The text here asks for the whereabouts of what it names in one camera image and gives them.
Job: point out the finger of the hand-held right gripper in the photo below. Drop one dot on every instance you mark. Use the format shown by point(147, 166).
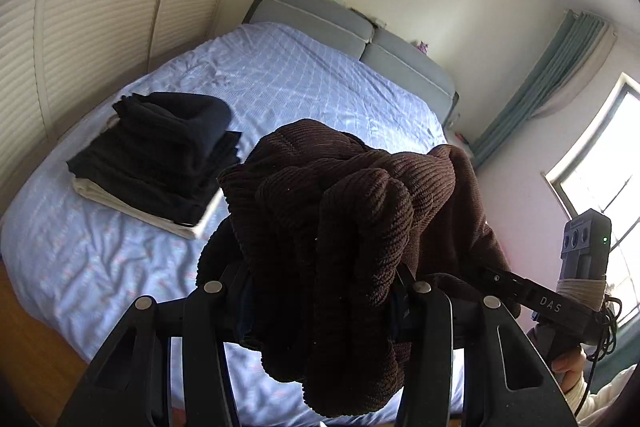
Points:
point(505, 283)

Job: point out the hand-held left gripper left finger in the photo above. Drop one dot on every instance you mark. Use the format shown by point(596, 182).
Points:
point(215, 307)

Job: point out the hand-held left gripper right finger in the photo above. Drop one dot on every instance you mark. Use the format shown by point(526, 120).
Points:
point(425, 307)

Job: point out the brown knitted sweater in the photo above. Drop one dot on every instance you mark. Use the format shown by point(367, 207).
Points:
point(325, 207)

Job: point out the person's right forearm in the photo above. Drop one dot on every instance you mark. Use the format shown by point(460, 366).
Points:
point(610, 399)

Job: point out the person's right hand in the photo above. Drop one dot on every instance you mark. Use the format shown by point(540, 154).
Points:
point(569, 368)

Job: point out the white folded garment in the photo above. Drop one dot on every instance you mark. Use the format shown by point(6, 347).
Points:
point(150, 214)

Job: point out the black folded clothes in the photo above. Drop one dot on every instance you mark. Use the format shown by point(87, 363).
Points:
point(150, 177)

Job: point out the navy folded garment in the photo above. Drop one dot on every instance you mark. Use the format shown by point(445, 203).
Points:
point(190, 117)

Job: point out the teal curtain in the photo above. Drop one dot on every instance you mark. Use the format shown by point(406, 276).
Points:
point(540, 82)

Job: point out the bed with blue sheet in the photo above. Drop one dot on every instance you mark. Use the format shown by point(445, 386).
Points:
point(275, 72)

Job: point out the purple toy figure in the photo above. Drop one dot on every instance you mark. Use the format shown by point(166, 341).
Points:
point(423, 48)

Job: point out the grey padded headboard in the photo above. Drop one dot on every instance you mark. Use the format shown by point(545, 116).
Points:
point(310, 17)

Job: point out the cream louvred wardrobe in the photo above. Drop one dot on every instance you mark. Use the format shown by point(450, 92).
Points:
point(100, 7)

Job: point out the window with grey frame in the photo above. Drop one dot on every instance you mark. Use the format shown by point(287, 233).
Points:
point(600, 177)

